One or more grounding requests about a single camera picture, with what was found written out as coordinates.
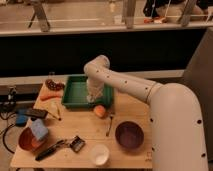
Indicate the yellow banana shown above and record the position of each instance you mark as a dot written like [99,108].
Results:
[54,110]

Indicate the blue sponge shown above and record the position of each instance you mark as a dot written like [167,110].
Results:
[39,130]

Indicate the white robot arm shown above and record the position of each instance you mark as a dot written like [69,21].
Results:
[177,126]

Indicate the green plastic tray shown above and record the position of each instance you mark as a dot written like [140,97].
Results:
[75,94]

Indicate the orange fruit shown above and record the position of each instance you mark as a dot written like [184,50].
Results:
[99,111]

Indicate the black rectangular device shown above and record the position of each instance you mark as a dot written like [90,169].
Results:
[36,113]

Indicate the white cup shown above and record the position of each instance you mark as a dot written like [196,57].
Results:
[99,155]

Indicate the orange bowl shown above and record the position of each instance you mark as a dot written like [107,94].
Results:
[28,142]

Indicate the bunch of dark grapes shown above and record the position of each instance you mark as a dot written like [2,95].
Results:
[51,85]

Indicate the black handled kitchen tool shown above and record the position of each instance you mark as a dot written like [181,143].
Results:
[50,150]

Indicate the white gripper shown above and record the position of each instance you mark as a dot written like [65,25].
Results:
[95,89]

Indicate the light blue towel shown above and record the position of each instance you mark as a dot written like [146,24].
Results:
[92,98]

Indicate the orange carrot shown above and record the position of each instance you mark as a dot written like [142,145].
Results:
[47,97]

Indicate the purple bowl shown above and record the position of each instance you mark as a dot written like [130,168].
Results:
[129,135]

